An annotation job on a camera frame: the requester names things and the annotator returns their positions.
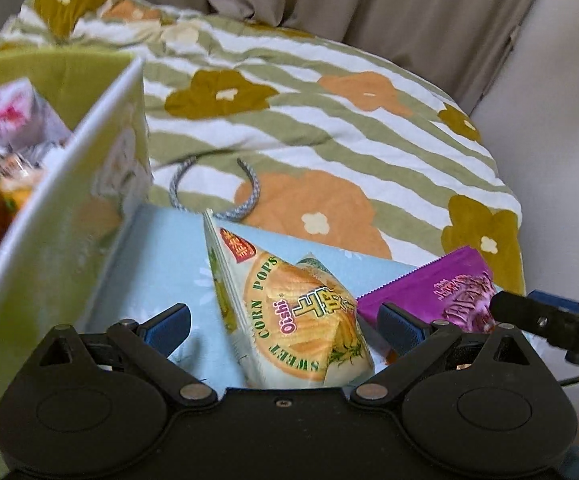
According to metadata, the floral striped blanket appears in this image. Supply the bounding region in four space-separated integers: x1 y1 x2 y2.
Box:
0 0 526 297

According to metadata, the light blue cloth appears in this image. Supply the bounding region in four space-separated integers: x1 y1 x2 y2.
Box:
76 203 501 392

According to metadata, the grey braided rope handle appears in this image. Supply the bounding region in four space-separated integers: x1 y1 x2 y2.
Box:
169 156 261 222

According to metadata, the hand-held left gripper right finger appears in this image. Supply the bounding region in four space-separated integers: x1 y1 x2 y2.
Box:
351 302 533 407

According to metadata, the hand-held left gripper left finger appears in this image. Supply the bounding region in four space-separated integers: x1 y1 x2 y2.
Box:
39 302 218 407

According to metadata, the beige curtain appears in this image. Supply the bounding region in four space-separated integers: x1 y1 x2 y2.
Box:
49 0 556 112

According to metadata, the pink and white snack packet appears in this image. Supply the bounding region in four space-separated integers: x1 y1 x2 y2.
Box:
0 77 73 152

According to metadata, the orange snack packet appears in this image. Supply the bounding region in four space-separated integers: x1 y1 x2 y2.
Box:
0 155 46 217

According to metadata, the purple snack bag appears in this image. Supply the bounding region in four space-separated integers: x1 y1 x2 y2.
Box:
357 246 501 335

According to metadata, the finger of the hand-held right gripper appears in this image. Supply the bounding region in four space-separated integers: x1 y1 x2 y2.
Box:
489 290 579 347

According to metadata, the pale corn snack bag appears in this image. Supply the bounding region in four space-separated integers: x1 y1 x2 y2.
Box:
203 210 376 390

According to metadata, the green storage box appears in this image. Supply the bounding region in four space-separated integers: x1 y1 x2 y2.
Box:
0 47 153 480

